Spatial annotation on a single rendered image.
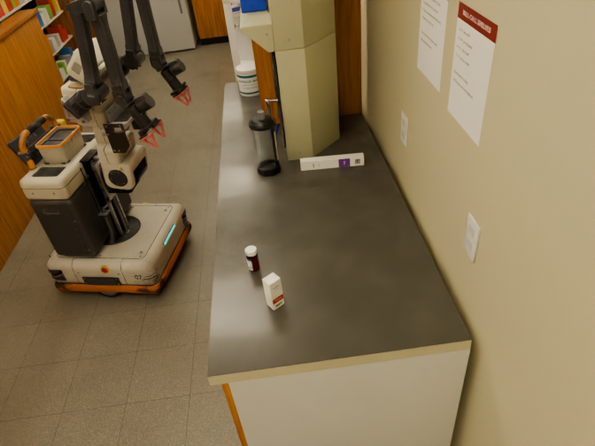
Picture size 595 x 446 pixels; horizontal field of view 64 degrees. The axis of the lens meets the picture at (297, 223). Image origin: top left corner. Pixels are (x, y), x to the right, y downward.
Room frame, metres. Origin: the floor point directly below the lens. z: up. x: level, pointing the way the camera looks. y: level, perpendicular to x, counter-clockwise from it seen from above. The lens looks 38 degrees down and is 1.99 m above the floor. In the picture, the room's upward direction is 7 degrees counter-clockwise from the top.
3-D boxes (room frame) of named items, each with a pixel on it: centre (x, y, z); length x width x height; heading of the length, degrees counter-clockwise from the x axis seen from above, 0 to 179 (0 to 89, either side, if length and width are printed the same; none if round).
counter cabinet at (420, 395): (1.78, -0.06, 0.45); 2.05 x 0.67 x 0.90; 2
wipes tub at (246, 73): (2.60, 0.17, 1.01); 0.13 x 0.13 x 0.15
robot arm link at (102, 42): (2.04, 0.69, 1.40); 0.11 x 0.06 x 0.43; 169
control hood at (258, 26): (1.95, 0.07, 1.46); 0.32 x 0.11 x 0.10; 2
